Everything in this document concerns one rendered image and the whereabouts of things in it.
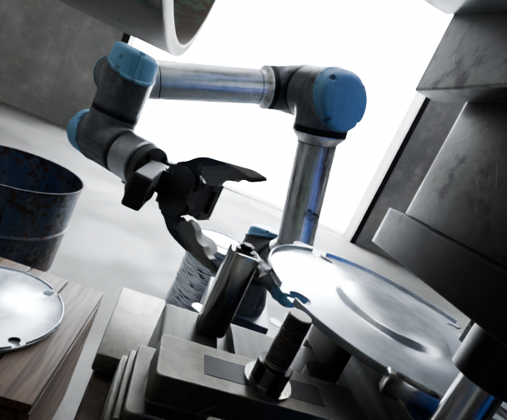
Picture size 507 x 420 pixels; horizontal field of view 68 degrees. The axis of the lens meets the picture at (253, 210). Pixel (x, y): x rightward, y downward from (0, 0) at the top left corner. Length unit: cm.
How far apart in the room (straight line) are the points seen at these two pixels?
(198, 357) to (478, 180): 22
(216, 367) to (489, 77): 26
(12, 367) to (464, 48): 81
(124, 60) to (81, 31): 439
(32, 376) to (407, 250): 70
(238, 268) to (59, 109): 477
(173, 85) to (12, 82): 450
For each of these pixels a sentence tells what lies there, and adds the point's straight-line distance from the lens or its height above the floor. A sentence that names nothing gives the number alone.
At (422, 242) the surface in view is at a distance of 28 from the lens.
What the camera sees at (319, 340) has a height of 72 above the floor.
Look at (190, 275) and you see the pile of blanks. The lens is 175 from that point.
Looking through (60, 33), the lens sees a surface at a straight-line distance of 508.
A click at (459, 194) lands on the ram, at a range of 31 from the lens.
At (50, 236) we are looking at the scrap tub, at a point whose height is 33.
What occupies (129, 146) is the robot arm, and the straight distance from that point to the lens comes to 60.
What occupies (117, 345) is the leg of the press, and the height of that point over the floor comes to 64.
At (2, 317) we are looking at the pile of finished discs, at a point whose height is 37.
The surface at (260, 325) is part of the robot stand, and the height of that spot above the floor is 45.
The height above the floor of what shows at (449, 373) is 78.
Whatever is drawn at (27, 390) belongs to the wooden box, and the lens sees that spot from 81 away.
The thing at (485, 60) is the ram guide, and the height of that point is 101.
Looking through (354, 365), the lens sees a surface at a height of 76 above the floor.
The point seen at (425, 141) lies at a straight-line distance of 572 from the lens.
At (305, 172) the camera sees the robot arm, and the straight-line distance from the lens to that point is 80.
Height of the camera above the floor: 90
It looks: 11 degrees down
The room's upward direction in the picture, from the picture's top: 25 degrees clockwise
